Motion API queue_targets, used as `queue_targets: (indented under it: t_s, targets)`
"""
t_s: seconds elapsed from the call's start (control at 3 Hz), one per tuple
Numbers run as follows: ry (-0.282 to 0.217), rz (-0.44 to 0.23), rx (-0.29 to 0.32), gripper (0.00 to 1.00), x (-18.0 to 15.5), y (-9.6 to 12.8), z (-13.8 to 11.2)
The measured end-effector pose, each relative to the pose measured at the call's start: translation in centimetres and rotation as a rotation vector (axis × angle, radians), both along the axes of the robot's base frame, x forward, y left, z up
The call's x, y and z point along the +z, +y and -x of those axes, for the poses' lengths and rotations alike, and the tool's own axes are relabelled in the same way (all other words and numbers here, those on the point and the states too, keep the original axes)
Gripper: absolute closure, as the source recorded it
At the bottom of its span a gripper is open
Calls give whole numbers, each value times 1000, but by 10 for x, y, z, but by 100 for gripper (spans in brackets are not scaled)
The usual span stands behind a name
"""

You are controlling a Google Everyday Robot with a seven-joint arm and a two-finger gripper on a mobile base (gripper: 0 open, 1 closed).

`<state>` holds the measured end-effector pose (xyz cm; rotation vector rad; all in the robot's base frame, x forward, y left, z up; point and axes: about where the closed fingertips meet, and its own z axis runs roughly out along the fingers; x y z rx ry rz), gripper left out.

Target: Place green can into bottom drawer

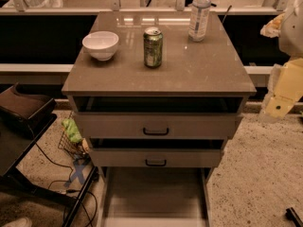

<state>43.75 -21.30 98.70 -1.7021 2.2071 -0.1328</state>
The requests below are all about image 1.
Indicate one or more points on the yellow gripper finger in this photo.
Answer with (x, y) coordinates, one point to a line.
(285, 88)

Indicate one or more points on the green soda can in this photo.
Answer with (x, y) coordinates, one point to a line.
(153, 44)

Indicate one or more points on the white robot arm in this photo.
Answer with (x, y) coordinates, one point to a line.
(288, 27)

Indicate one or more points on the grey drawer cabinet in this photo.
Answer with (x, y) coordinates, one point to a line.
(211, 67)

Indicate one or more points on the top drawer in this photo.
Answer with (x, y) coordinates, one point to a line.
(151, 117)

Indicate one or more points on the open bottom drawer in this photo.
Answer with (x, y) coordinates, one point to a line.
(154, 197)

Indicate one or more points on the middle drawer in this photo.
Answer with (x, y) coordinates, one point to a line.
(157, 153)

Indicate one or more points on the clear plastic water bottle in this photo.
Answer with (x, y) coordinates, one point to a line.
(198, 19)

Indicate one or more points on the black object on floor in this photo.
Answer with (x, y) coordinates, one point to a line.
(294, 217)

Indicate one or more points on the white ceramic bowl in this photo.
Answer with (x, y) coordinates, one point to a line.
(101, 45)

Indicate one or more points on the dark brown tray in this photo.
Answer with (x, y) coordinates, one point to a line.
(25, 112)

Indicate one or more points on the black side table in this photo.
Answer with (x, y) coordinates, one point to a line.
(13, 148)

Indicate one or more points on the white shoe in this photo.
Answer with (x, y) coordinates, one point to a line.
(20, 222)

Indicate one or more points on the wire basket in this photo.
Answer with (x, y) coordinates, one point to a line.
(76, 151)

